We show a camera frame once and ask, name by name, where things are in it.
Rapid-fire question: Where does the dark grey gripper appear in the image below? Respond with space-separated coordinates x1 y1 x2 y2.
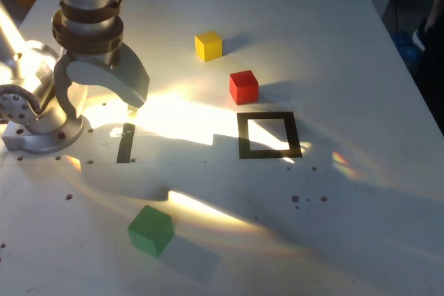
53 44 151 120

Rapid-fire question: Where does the yellow cube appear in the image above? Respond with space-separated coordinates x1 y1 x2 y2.
194 31 223 62

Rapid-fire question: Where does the red cube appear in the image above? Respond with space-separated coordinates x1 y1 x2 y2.
228 69 259 106

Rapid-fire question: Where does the green cube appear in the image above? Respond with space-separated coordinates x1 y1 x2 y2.
127 204 175 259

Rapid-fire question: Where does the black tape square outline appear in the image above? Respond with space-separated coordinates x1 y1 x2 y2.
236 111 303 160

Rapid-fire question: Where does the black tape strip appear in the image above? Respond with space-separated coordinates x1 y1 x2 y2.
116 122 137 164

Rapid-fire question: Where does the blue object beside table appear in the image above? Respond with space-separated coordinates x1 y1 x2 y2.
393 29 422 68

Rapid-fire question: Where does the person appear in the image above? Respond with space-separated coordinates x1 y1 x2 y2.
414 0 444 137

